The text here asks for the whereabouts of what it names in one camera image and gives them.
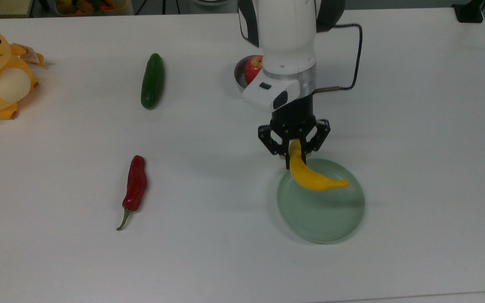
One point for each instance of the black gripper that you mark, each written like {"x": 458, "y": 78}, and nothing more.
{"x": 294, "y": 120}

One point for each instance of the yellow toy banana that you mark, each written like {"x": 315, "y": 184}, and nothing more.
{"x": 310, "y": 179}

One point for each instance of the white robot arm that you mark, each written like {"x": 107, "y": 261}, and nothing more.
{"x": 286, "y": 38}

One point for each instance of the green plastic plate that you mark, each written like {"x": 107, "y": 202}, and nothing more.
{"x": 322, "y": 214}

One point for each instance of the red toy apple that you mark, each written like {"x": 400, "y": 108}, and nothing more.
{"x": 253, "y": 69}

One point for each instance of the small metal bowl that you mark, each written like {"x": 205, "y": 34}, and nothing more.
{"x": 239, "y": 78}

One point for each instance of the green toy cucumber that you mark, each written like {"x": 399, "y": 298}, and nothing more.
{"x": 153, "y": 82}

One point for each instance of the red toy chili pepper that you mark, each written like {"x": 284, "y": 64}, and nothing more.
{"x": 136, "y": 181}

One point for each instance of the clear box of toy vegetables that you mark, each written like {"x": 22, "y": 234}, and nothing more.
{"x": 93, "y": 6}

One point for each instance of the paper tag on plush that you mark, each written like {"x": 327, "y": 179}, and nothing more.
{"x": 30, "y": 54}

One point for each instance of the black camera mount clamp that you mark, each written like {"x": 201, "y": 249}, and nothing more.
{"x": 470, "y": 12}

